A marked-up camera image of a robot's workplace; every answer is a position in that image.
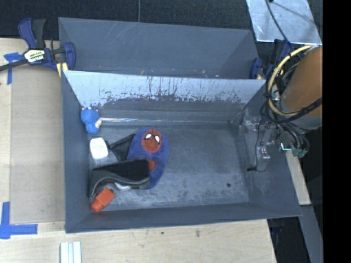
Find small white plastic box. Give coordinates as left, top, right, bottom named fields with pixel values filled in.
left=89, top=137, right=110, bottom=160

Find blue plush toy animal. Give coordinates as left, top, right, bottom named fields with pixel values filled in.
left=80, top=106, right=103, bottom=135

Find blue slipper with red face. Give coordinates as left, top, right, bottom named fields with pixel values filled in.
left=109, top=127, right=170, bottom=190

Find grey metal bin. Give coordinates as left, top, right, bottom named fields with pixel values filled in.
left=58, top=17, right=303, bottom=234

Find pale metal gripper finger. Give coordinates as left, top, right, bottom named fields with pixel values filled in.
left=262, top=147, right=272, bottom=173
left=255, top=146, right=264, bottom=172

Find orange-red plastic block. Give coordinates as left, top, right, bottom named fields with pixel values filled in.
left=90, top=187, right=116, bottom=213

